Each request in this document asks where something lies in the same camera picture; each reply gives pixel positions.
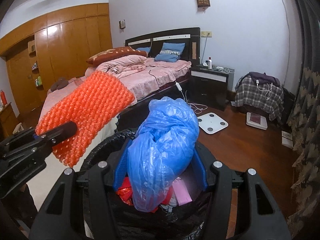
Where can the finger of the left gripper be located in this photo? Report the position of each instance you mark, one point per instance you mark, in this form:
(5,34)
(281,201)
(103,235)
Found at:
(60,133)

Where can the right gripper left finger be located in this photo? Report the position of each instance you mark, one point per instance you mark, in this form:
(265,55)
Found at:
(60,216)

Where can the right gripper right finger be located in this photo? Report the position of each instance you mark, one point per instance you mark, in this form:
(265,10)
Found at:
(258,215)

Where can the orange bubble wrap sheet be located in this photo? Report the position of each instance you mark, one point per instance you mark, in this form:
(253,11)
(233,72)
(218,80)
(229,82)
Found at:
(90,106)

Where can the red plastic bag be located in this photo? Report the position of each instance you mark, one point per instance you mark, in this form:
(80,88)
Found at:
(125,192)

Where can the pink cloth piece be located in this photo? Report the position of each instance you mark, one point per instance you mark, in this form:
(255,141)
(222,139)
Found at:
(181,192)

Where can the blue plastic bag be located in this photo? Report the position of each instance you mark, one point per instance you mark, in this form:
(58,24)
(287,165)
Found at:
(162,149)

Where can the red cloth garment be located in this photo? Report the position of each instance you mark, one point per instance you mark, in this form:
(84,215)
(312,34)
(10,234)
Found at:
(168,203)

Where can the black lined trash bin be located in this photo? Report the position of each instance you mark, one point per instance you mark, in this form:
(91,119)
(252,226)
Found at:
(183,222)

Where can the small white stool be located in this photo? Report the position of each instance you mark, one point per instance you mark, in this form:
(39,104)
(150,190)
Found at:
(18,128)

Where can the wooden sideboard cabinet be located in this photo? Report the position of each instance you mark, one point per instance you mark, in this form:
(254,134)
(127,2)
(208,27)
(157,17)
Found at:
(9,120)

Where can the patterned curtain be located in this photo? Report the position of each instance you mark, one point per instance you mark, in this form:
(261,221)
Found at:
(304,122)

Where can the brown neck pillow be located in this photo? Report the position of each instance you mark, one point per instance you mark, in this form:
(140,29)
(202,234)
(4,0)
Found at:
(59,84)

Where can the red thermos bottle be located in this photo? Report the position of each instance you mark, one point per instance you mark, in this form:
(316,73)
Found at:
(3,98)

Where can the wooden wardrobe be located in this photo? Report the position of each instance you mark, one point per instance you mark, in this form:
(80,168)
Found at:
(51,46)

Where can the folded pink quilt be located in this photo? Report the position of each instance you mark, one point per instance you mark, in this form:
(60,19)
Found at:
(121,67)

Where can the white red floor scale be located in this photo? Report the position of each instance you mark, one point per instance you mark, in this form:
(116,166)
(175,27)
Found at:
(256,120)

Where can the white bathroom scale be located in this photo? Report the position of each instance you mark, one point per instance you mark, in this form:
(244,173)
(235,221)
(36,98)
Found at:
(211,123)

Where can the bed with pink sheet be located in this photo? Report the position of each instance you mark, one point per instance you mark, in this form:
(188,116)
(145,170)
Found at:
(156,75)

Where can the brown patterned blanket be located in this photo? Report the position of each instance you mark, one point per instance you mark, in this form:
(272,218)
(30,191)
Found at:
(112,54)

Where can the plaid cloth covered chair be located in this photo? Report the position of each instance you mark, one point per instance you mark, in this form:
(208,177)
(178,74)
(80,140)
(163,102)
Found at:
(267,96)

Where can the black white nightstand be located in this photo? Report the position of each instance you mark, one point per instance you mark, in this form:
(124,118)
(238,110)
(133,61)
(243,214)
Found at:
(210,86)

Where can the blue pillow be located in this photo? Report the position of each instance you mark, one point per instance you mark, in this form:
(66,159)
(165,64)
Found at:
(170,52)

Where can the white lotion bottle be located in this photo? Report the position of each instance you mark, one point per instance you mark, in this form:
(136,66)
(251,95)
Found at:
(210,63)

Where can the black bed headboard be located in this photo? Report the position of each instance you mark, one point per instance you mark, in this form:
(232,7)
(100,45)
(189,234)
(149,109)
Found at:
(188,36)

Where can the white controller with cable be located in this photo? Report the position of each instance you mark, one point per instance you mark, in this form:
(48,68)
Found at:
(198,108)

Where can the small wall lamp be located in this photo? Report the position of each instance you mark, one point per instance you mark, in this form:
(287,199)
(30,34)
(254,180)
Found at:
(122,24)

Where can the wall power outlet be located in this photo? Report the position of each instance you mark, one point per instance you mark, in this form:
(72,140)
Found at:
(206,34)

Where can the wooden wall lamp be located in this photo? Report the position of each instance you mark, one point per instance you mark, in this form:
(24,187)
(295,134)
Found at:
(203,3)

